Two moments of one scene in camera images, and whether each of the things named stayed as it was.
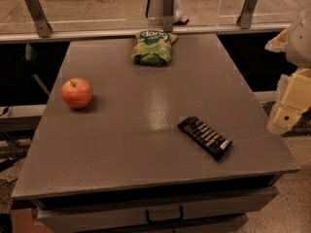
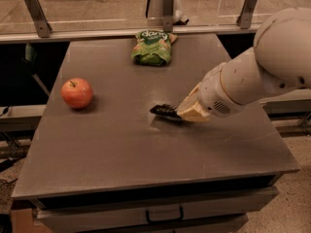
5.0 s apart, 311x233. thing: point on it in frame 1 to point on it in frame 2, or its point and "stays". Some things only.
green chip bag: (153, 48) stays
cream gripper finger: (278, 44) to (190, 99)
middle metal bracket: (168, 9) stays
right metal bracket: (245, 16) stays
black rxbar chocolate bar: (205, 137) to (165, 110)
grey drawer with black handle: (219, 211) stays
